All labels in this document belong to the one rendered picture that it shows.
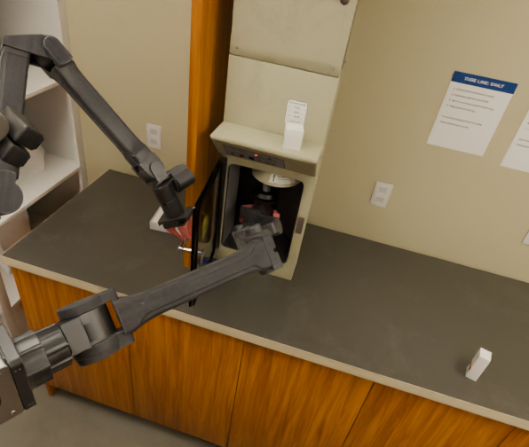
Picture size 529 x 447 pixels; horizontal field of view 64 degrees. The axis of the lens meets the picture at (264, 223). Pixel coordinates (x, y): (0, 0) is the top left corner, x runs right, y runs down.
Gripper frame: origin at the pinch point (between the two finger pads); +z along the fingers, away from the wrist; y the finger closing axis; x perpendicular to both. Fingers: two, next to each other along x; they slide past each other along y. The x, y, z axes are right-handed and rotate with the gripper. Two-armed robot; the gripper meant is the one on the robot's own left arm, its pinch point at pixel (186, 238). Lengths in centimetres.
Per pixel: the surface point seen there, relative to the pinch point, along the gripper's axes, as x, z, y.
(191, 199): -13.9, -6.2, 0.6
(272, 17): -21, -51, -40
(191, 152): -13.8, -21.9, -6.1
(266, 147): -9.5, -19.9, -31.0
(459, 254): -56, 66, -86
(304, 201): -19.2, 5.3, -34.9
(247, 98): -21.2, -31.9, -26.5
